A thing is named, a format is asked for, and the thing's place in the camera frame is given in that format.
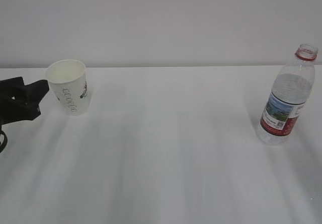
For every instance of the white paper cup green print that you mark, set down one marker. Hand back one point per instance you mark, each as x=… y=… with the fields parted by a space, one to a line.
x=67 y=80

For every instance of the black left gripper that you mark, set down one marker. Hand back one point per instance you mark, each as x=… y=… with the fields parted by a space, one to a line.
x=20 y=102

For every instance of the clear water bottle red label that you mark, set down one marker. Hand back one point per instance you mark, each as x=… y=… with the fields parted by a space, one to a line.
x=289 y=93

